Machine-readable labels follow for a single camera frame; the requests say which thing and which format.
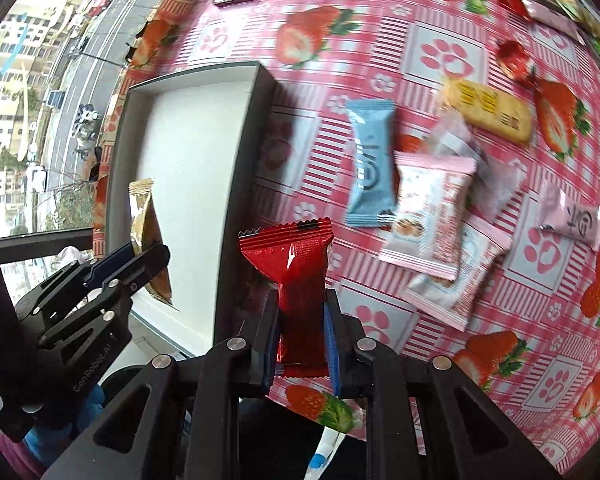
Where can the pink white snack packet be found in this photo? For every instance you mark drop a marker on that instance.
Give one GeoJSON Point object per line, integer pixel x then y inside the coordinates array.
{"type": "Point", "coordinates": [451, 302]}
{"type": "Point", "coordinates": [427, 225]}

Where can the grey cardboard box tray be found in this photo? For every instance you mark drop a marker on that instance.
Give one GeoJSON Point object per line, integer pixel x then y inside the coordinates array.
{"type": "Point", "coordinates": [196, 135]}

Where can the pink mauve snack bar packet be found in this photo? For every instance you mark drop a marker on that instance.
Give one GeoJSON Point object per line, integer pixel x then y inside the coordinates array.
{"type": "Point", "coordinates": [561, 214]}

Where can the blue gloved left hand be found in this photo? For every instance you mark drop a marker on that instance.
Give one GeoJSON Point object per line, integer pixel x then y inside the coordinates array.
{"type": "Point", "coordinates": [47, 444]}

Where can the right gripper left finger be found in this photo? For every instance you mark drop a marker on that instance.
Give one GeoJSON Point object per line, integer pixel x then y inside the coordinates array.
{"type": "Point", "coordinates": [179, 420]}

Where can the red snack packet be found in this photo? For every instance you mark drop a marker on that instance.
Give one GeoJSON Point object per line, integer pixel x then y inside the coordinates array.
{"type": "Point", "coordinates": [294, 256]}

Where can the brown gold snack packet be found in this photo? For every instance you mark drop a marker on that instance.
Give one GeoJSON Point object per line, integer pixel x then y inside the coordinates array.
{"type": "Point", "coordinates": [145, 232]}

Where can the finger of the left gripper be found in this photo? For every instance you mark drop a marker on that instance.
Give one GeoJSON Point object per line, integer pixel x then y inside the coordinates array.
{"type": "Point", "coordinates": [100, 271]}
{"type": "Point", "coordinates": [136, 273]}

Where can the strawberry paw print tablecloth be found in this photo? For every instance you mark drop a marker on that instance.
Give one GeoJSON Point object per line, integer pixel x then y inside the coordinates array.
{"type": "Point", "coordinates": [455, 147]}

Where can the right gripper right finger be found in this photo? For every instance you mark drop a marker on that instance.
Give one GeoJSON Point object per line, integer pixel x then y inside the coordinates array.
{"type": "Point", "coordinates": [424, 419]}

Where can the yellow biscuit packet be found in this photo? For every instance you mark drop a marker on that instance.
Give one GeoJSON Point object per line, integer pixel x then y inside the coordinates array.
{"type": "Point", "coordinates": [490, 109]}

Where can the small red candy packet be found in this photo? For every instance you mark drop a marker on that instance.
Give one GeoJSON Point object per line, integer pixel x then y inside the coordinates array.
{"type": "Point", "coordinates": [516, 62]}

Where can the light blue snack packet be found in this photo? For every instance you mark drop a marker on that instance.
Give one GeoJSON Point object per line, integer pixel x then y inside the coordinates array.
{"type": "Point", "coordinates": [372, 200]}

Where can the long mauve snack bar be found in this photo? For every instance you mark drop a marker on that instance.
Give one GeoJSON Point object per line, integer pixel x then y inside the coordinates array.
{"type": "Point", "coordinates": [549, 14]}

